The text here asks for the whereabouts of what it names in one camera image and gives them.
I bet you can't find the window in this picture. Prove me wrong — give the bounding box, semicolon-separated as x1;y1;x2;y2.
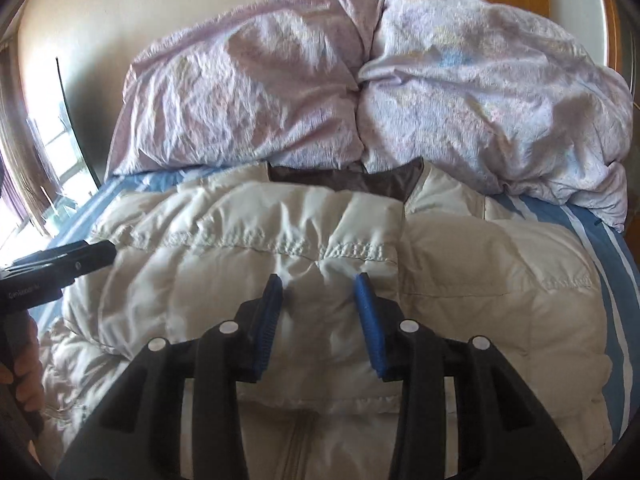
0;55;102;261

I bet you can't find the brown curtain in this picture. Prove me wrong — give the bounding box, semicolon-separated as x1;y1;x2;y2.
0;42;57;237

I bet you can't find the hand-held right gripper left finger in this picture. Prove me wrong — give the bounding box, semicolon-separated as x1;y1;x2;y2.
55;273;285;480

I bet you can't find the pink floral duvet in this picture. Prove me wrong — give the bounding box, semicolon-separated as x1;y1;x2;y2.
106;0;637;233

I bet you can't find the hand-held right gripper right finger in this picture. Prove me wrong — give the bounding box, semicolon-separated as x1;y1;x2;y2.
352;272;584;480

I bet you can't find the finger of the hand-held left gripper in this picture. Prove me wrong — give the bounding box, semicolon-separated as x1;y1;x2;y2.
10;239;117;283

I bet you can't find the white down jacket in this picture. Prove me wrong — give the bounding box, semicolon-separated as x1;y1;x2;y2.
37;157;617;480

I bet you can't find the person's left hand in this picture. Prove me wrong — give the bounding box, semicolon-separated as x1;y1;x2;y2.
0;317;47;413

